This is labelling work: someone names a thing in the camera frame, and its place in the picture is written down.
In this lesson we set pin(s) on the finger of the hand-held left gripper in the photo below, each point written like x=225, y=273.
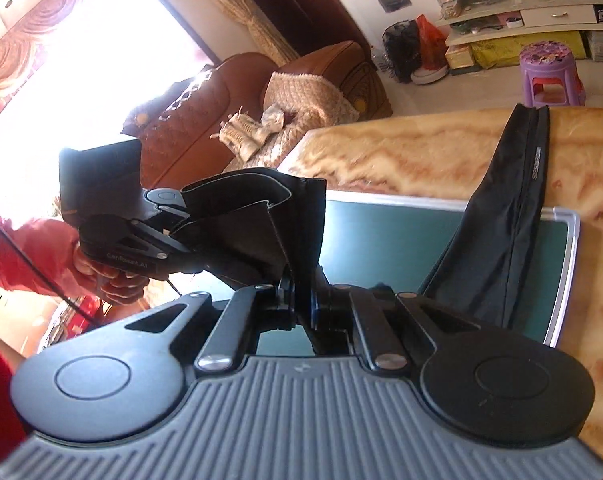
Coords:
x=169, y=202
x=161, y=246

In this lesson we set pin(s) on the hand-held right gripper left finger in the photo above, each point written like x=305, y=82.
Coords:
x=274, y=305

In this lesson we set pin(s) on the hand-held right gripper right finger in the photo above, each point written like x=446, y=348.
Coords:
x=331, y=310

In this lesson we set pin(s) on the black pants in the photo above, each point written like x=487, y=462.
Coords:
x=491, y=220

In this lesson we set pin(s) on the person's left forearm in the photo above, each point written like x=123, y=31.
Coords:
x=31, y=247

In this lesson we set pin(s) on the person's left hand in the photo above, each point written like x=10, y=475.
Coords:
x=116, y=287

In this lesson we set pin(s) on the brown leather sofa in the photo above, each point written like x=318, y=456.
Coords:
x=191, y=105

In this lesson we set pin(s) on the white lace-up shoes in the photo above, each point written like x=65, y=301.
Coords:
x=241, y=132

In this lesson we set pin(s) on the swirl patterned curtain valance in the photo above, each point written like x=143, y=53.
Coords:
x=11, y=60

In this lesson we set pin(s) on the beige lace sofa cover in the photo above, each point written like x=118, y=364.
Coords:
x=306, y=95

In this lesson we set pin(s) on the gold curtain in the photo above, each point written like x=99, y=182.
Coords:
x=251, y=25

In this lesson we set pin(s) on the dark wooden door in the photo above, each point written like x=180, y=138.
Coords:
x=306, y=5

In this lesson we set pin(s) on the black bag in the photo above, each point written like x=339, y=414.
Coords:
x=401, y=47

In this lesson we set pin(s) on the red plastic bag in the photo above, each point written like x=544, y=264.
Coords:
x=431, y=45

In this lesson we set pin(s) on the yellow package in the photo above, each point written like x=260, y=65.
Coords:
x=526, y=50

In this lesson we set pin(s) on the purple plastic stool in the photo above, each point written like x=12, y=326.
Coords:
x=551, y=55

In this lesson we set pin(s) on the pale TV cabinet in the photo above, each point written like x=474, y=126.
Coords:
x=556, y=16

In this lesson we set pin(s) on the green board with metal frame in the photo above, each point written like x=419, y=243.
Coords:
x=381, y=240

